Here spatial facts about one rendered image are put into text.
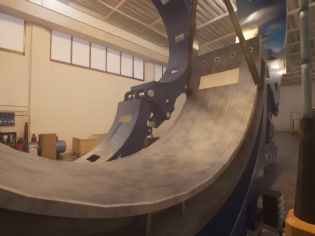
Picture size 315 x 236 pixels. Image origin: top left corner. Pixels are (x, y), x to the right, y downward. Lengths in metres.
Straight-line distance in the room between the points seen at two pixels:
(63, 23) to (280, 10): 8.77
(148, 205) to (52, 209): 0.27
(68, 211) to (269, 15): 3.71
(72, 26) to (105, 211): 9.88
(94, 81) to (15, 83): 3.62
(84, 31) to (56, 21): 1.26
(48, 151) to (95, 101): 3.83
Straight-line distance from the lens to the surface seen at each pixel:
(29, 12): 9.85
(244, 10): 3.97
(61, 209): 0.44
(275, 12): 3.73
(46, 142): 7.90
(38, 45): 9.96
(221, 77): 1.70
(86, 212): 0.47
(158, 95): 3.22
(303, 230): 0.45
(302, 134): 0.44
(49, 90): 9.60
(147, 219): 0.71
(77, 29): 10.19
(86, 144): 8.29
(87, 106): 10.00
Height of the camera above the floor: 1.69
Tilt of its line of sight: 1 degrees up
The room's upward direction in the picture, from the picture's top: straight up
